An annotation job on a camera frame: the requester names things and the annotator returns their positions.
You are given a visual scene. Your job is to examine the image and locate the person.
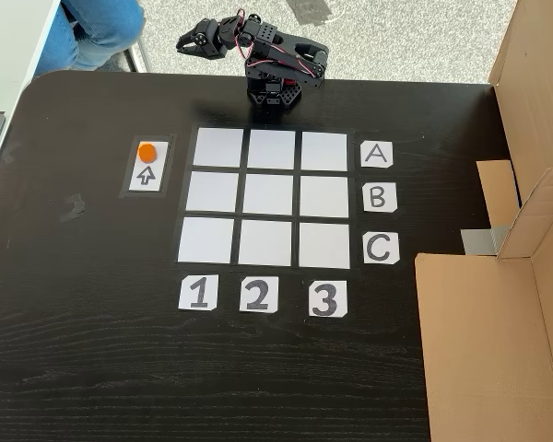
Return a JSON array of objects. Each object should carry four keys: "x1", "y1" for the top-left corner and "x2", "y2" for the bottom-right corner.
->
[{"x1": 33, "y1": 0, "x2": 146, "y2": 73}]

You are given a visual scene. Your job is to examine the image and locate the paper sheet number 2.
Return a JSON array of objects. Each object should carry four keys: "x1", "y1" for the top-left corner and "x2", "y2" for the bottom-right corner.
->
[{"x1": 239, "y1": 275, "x2": 280, "y2": 314}]

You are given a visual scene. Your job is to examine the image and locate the white nine-square grid sheet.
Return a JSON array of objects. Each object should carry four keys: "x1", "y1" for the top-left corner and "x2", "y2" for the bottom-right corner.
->
[{"x1": 176, "y1": 126, "x2": 353, "y2": 270}]

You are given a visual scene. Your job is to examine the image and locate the grey floor tape patch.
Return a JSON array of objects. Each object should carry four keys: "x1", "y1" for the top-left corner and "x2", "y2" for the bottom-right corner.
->
[{"x1": 285, "y1": 0, "x2": 334, "y2": 26}]

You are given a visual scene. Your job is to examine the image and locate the paper sheet number 3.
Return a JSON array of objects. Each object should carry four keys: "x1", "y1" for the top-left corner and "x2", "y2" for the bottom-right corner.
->
[{"x1": 308, "y1": 280, "x2": 349, "y2": 318}]

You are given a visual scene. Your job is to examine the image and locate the white arrow paper sheet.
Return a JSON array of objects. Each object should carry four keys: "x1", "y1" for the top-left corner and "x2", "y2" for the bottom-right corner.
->
[{"x1": 128, "y1": 140, "x2": 170, "y2": 193}]

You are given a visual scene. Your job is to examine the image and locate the metal chair leg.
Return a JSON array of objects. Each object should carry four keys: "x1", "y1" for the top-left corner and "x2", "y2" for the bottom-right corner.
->
[{"x1": 123, "y1": 38, "x2": 152, "y2": 74}]

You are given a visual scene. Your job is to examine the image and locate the paper sheet letter A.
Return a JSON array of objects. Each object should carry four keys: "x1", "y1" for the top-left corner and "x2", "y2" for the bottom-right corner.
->
[{"x1": 360, "y1": 141, "x2": 394, "y2": 169}]

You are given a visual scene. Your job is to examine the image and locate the white desk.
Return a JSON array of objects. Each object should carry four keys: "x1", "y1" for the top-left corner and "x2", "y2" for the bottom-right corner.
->
[{"x1": 0, "y1": 0, "x2": 64, "y2": 113}]

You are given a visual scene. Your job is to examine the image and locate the paper sheet number 1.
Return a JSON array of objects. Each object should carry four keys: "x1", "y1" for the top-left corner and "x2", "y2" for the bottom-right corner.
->
[{"x1": 178, "y1": 274, "x2": 219, "y2": 312}]

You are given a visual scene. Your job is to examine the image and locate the paper sheet letter C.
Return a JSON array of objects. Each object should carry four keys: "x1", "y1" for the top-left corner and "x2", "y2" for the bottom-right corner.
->
[{"x1": 362, "y1": 231, "x2": 401, "y2": 265}]

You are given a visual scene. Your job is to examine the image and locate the paper sheet letter B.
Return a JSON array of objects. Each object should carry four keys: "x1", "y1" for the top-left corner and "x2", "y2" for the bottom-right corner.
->
[{"x1": 362, "y1": 181, "x2": 398, "y2": 214}]

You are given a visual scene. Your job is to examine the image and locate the clear tape scraps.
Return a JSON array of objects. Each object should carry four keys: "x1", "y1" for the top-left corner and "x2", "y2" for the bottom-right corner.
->
[{"x1": 58, "y1": 193, "x2": 87, "y2": 224}]

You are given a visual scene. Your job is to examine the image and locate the brown cardboard panel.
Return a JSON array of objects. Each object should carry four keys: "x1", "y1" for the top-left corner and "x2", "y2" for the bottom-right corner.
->
[
  {"x1": 414, "y1": 166, "x2": 553, "y2": 442},
  {"x1": 476, "y1": 0, "x2": 553, "y2": 227}
]

